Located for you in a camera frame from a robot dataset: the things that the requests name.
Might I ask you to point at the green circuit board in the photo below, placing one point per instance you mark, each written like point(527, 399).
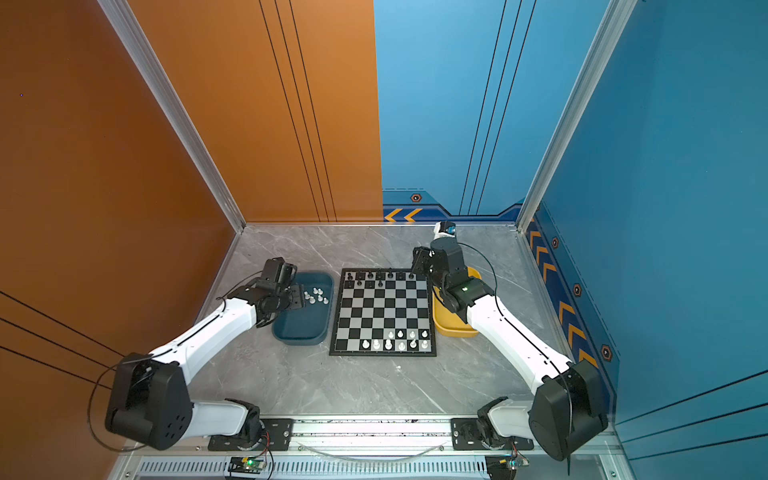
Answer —
point(510, 463)
point(246, 466)

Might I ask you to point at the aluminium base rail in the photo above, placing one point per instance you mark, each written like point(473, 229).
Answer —
point(357, 436)

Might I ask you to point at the yellow plastic tray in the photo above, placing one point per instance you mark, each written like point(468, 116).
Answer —
point(449, 324)

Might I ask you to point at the black and white chessboard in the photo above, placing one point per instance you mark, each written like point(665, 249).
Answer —
point(383, 312)

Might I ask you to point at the teal plastic tray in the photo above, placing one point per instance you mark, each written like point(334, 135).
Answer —
point(307, 322)

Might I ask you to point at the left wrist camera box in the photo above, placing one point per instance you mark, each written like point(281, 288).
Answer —
point(277, 274)

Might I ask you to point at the left green circuit board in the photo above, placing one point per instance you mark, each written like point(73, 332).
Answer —
point(246, 466)

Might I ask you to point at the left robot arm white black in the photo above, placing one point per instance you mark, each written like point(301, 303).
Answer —
point(150, 401)

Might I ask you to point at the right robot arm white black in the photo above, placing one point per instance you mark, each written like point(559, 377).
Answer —
point(568, 409)

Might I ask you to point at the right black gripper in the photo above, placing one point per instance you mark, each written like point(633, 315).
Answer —
point(419, 262)

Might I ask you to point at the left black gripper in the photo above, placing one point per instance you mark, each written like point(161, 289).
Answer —
point(298, 292)

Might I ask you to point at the right green circuit board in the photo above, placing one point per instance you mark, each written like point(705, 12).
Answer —
point(510, 463)

